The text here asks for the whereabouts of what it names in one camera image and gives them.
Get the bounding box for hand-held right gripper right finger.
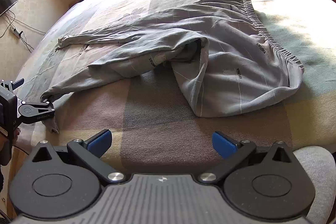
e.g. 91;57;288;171
197;131;294;184

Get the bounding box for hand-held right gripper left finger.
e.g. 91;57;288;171
31;129;127;186

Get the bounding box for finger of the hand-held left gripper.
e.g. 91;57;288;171
0;78;25;89
18;100;55;125

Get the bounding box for grey printed pants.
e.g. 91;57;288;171
41;0;305;134

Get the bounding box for white power strip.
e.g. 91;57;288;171
10;27;24;38

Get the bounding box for bed with patchwork sheet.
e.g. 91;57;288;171
13;0;336;169

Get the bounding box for person's grey trouser leg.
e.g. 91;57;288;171
291;147;336;224

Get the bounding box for black television cables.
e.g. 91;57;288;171
0;10;44;54

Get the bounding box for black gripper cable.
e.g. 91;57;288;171
12;145;32;156

